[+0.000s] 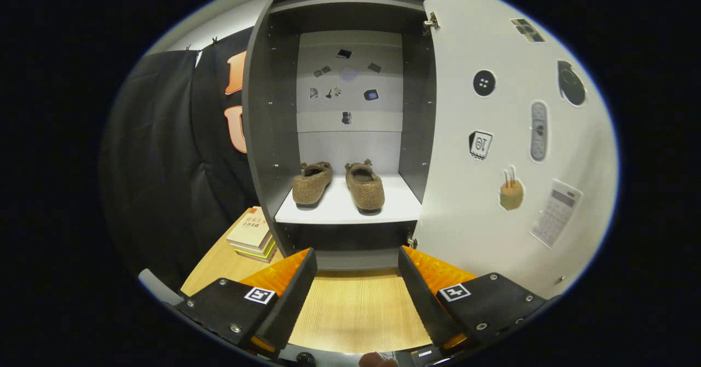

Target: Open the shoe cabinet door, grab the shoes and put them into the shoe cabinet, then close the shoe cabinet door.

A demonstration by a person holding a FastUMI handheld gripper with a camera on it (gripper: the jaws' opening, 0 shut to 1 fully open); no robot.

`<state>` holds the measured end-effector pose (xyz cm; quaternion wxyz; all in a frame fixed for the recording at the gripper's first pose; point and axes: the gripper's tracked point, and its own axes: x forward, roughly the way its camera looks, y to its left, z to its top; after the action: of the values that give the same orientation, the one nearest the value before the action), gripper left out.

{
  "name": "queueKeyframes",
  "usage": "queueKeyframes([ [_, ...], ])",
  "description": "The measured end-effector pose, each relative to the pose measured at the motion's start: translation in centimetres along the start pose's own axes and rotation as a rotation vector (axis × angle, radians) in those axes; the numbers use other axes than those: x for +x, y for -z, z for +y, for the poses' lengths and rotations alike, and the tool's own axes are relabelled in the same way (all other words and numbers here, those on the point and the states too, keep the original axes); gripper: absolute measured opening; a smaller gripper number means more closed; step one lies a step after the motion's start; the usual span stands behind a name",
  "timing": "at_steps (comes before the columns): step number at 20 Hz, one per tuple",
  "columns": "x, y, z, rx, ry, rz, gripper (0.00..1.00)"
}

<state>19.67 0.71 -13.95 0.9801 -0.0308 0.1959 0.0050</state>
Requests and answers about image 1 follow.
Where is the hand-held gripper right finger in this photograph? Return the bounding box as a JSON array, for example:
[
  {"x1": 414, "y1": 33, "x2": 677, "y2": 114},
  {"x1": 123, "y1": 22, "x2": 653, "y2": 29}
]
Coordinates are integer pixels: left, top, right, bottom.
[{"x1": 398, "y1": 245, "x2": 548, "y2": 357}]

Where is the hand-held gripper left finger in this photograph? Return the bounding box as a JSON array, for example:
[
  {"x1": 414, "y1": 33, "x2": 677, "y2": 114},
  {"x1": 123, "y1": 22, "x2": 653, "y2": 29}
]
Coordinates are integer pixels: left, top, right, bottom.
[{"x1": 175, "y1": 246, "x2": 318, "y2": 359}]

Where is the brown fuzzy shoe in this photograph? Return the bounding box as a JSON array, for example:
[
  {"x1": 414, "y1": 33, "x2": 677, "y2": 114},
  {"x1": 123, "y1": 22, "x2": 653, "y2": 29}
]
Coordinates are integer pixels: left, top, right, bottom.
[
  {"x1": 344, "y1": 159, "x2": 386, "y2": 214},
  {"x1": 291, "y1": 162, "x2": 334, "y2": 209}
]

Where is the dark grey shoe cabinet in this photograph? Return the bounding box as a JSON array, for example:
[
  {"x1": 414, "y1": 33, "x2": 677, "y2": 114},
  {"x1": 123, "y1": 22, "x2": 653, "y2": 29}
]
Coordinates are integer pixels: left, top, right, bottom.
[{"x1": 241, "y1": 0, "x2": 439, "y2": 272}]

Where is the beige shoe cabinet door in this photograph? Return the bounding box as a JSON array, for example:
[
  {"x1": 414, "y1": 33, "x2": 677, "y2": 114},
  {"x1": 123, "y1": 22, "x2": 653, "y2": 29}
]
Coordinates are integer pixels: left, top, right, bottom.
[{"x1": 413, "y1": 0, "x2": 619, "y2": 299}]

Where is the white cabinet shelf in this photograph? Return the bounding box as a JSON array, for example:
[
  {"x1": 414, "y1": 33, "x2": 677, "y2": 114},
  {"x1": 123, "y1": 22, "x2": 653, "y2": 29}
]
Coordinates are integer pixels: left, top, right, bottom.
[{"x1": 274, "y1": 173, "x2": 422, "y2": 225}]

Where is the pale thick book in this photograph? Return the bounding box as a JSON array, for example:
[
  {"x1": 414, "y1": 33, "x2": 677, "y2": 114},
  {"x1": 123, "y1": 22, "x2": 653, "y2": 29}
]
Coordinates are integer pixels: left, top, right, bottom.
[{"x1": 235, "y1": 241, "x2": 277, "y2": 263}]

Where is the book with yellow edge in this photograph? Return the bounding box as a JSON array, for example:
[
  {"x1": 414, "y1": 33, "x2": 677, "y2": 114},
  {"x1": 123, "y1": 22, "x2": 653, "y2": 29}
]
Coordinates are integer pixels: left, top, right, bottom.
[{"x1": 230, "y1": 234, "x2": 274, "y2": 256}]

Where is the white book with orange cover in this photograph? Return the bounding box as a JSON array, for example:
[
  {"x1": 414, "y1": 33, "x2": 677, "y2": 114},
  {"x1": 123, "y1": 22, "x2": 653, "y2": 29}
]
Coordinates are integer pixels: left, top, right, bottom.
[{"x1": 226, "y1": 207, "x2": 272, "y2": 247}]

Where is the black backdrop cloth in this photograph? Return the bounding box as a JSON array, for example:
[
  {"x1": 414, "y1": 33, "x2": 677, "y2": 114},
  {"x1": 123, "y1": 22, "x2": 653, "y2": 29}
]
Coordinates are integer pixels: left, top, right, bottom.
[{"x1": 101, "y1": 25, "x2": 261, "y2": 294}]

